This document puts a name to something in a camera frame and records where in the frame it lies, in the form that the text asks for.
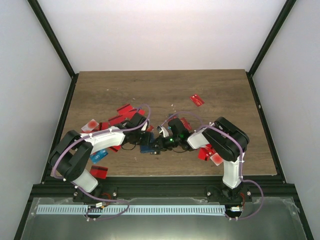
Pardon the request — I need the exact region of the red striped card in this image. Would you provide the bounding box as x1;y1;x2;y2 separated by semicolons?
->
116;103;133;115
108;145;122;153

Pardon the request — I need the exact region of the navy blue card holder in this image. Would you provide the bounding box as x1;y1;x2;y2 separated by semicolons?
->
139;145;161;155

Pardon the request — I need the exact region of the white red dot card left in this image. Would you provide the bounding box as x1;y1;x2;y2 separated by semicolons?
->
81;119;99;133

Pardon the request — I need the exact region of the white slotted cable duct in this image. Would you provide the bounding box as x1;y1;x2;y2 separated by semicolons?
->
36;204;226;216

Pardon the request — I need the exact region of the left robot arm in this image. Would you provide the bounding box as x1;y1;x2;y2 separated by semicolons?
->
48;112;150;202

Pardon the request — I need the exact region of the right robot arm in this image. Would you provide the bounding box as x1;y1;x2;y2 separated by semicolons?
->
148;117;250;202

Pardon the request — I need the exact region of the red card front left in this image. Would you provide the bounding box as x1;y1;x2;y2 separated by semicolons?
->
89;165;108;179

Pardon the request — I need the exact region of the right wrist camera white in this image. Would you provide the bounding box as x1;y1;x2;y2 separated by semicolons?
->
156;125;169;138

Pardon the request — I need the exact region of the red striped card left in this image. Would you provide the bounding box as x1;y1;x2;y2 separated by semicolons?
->
108;145;122;153

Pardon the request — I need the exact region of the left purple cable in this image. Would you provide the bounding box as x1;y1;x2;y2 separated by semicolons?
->
51;103;152;222

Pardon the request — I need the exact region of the blue card left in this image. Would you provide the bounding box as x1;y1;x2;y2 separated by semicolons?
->
89;149;108;164

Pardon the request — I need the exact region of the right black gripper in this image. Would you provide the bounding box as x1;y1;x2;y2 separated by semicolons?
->
150;135;181;152

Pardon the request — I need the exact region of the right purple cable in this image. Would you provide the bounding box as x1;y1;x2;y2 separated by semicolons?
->
159;111;265;222

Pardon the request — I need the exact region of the white red dot card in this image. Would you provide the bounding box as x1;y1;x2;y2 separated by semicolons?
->
81;119;99;133
210;153;224;166

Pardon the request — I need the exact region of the purple cable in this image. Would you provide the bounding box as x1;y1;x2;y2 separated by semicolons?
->
51;103;152;222
159;111;265;222

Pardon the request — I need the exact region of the red striped card top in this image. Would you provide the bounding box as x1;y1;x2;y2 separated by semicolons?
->
116;103;133;115

